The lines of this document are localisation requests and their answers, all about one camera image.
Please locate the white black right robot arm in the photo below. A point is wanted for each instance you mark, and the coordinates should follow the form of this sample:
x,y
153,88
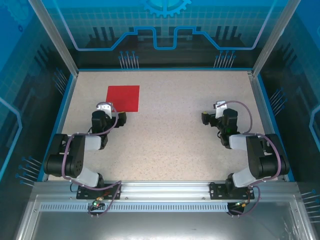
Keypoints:
x,y
257,155

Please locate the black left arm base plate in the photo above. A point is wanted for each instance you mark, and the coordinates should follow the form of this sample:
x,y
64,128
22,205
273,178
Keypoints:
x,y
83,193

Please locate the aluminium mounting rail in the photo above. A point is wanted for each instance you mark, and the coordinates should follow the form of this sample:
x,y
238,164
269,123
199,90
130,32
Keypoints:
x,y
165,190

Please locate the blue table edge strip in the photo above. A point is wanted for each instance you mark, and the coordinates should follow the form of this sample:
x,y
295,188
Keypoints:
x,y
58,130
275,130

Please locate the blue panel with gear print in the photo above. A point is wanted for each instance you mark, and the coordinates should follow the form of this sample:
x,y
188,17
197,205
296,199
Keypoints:
x,y
112,20

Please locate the sheet metal tray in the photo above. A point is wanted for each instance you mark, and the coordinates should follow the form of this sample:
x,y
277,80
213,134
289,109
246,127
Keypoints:
x,y
160,225

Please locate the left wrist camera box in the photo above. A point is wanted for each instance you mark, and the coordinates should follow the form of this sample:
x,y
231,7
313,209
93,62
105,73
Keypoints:
x,y
103,108

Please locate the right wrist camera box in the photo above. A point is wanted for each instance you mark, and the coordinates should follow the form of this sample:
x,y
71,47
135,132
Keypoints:
x,y
220,103

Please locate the blue circuit print panel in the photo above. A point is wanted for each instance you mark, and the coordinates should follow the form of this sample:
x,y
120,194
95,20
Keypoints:
x,y
22,75
300,75

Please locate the aluminium frame post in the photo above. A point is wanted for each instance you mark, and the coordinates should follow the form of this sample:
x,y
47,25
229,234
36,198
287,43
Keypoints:
x,y
60,42
271,42

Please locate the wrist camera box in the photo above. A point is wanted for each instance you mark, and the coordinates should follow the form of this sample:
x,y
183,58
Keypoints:
x,y
220,103
103,108

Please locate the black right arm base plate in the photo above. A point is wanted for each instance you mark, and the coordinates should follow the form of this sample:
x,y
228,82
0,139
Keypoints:
x,y
217,191

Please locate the red paper sheet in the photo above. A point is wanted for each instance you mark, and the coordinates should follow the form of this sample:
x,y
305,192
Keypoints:
x,y
123,97

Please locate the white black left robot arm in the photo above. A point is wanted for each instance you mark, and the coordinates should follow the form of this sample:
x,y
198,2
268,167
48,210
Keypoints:
x,y
75,155

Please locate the aluminium table edge rail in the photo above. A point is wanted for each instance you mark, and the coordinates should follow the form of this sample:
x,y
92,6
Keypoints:
x,y
263,112

